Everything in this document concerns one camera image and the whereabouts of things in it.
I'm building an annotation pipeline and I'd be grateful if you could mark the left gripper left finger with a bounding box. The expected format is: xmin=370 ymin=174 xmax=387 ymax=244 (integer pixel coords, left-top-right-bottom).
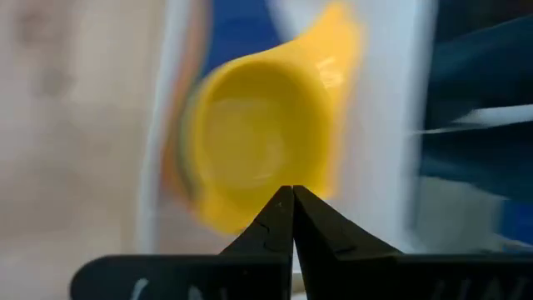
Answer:
xmin=220 ymin=186 xmax=296 ymax=300

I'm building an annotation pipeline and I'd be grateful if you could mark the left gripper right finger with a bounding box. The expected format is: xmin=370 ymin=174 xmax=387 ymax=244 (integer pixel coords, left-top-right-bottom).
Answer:
xmin=294 ymin=186 xmax=401 ymax=300

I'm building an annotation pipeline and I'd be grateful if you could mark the yellow measuring cup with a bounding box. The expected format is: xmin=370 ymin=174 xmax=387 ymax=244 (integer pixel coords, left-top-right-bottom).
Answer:
xmin=182 ymin=2 xmax=363 ymax=234

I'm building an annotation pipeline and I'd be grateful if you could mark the white plastic basket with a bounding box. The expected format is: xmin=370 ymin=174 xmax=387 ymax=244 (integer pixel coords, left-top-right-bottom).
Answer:
xmin=137 ymin=0 xmax=438 ymax=255

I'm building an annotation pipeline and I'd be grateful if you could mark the navy blue measuring cup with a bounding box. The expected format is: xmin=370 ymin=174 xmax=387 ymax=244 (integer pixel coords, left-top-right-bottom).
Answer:
xmin=203 ymin=0 xmax=284 ymax=78

